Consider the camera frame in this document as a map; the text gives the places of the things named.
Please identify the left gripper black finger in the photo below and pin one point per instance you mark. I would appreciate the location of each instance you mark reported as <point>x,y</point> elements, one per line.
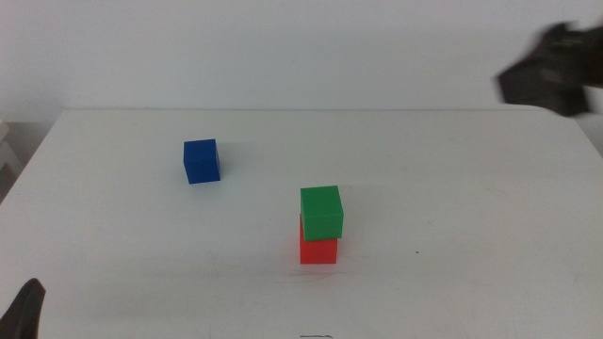
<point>23,313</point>

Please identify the green cube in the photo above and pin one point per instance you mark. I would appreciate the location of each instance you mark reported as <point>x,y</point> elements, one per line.
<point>321,214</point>

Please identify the blue cube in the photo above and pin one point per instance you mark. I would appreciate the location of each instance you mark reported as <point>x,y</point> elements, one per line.
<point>201,162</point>

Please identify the red cube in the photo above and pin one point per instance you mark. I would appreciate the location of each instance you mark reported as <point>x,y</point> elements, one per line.
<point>318,252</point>

